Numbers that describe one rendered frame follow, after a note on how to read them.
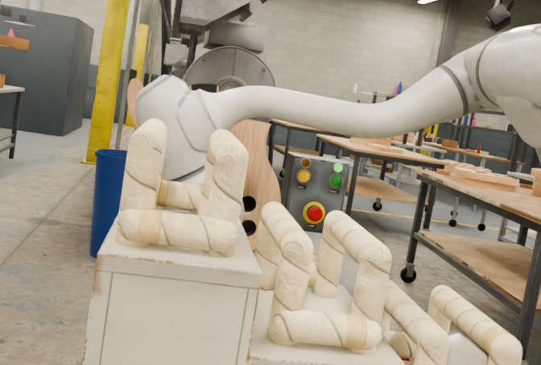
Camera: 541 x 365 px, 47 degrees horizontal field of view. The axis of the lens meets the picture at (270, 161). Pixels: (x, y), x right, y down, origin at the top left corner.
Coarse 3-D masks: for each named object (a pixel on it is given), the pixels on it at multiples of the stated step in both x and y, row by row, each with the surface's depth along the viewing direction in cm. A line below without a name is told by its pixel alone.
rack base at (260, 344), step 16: (304, 304) 76; (320, 304) 77; (336, 304) 78; (256, 320) 67; (256, 336) 63; (256, 352) 59; (272, 352) 60; (288, 352) 60; (304, 352) 61; (320, 352) 61; (336, 352) 62; (352, 352) 63; (384, 352) 64
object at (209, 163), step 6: (210, 150) 76; (210, 156) 76; (210, 162) 76; (204, 168) 77; (210, 168) 76; (204, 174) 77; (210, 174) 76; (204, 180) 76; (210, 180) 76; (204, 186) 76; (210, 186) 76; (204, 192) 76; (204, 198) 76; (204, 204) 76; (198, 210) 77; (204, 210) 76
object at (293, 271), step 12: (288, 252) 61; (312, 252) 62; (288, 264) 61; (300, 264) 61; (276, 276) 63; (288, 276) 61; (300, 276) 61; (276, 288) 62; (288, 288) 61; (300, 288) 61; (276, 300) 62; (288, 300) 61; (300, 300) 62; (276, 312) 62
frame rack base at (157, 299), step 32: (128, 256) 55; (160, 256) 57; (192, 256) 58; (96, 288) 55; (128, 288) 55; (160, 288) 56; (192, 288) 56; (224, 288) 57; (256, 288) 57; (96, 320) 55; (128, 320) 56; (160, 320) 56; (192, 320) 57; (224, 320) 57; (96, 352) 56; (128, 352) 56; (160, 352) 57; (192, 352) 57; (224, 352) 57
